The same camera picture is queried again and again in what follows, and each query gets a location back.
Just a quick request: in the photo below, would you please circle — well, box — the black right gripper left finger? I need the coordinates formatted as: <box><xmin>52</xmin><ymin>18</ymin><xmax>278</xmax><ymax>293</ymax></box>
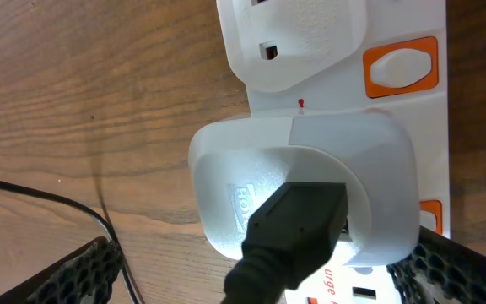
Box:
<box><xmin>0</xmin><ymin>236</ymin><xmax>123</xmax><ymax>304</ymax></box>

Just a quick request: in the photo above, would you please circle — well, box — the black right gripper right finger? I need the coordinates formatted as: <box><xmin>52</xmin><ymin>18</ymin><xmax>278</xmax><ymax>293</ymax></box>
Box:
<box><xmin>386</xmin><ymin>227</ymin><xmax>486</xmax><ymax>304</ymax></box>

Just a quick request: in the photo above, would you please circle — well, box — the black USB charging cable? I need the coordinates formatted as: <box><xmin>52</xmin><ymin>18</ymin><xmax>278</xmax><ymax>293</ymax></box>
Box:
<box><xmin>0</xmin><ymin>175</ymin><xmax>349</xmax><ymax>304</ymax></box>

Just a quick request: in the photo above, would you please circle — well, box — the white USB charger adapter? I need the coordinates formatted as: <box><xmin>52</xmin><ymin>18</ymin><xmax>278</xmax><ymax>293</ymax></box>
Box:
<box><xmin>188</xmin><ymin>111</ymin><xmax>419</xmax><ymax>267</ymax></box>

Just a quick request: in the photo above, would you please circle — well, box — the white power strip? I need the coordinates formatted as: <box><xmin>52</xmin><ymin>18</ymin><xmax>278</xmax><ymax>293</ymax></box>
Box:
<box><xmin>217</xmin><ymin>0</ymin><xmax>451</xmax><ymax>303</ymax></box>

